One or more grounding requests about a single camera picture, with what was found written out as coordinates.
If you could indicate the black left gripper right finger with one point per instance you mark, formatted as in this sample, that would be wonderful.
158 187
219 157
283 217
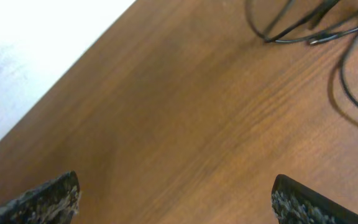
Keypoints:
293 202

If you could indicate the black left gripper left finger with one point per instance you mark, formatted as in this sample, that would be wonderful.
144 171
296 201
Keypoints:
56 201

